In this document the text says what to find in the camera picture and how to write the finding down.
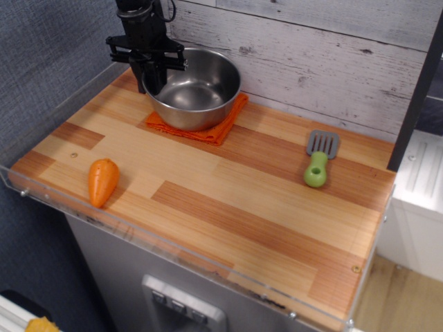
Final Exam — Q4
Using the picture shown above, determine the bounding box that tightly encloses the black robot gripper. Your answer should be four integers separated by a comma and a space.
106, 0, 188, 95

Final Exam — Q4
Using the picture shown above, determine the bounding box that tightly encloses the stainless steel bowl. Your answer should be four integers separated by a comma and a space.
141, 48, 242, 131

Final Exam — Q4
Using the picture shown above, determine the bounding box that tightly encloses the orange folded cloth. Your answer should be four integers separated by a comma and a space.
145, 93, 248, 146

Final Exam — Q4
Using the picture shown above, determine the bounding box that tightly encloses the orange toy carrot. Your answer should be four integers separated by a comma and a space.
88, 158, 120, 208

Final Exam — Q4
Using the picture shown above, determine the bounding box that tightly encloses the clear acrylic table guard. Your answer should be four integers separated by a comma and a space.
1, 71, 395, 331

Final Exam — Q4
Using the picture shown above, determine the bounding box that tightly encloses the grey green toy spatula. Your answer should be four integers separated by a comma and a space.
303, 129, 340, 188

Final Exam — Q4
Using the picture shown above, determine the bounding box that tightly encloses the grey toy fridge cabinet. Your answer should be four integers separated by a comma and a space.
67, 216, 315, 331

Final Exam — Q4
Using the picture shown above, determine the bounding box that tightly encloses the silver dispenser button panel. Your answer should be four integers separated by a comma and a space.
141, 275, 228, 331

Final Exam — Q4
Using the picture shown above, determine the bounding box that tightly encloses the yellow object at corner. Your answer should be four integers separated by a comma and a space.
24, 317, 60, 332

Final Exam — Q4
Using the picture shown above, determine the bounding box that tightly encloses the white toy sink unit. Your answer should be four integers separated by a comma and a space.
377, 130, 442, 281

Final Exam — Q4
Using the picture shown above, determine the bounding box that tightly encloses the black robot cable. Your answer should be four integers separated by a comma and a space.
162, 0, 177, 24

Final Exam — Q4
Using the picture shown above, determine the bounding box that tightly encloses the black vertical post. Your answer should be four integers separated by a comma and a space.
387, 13, 442, 172

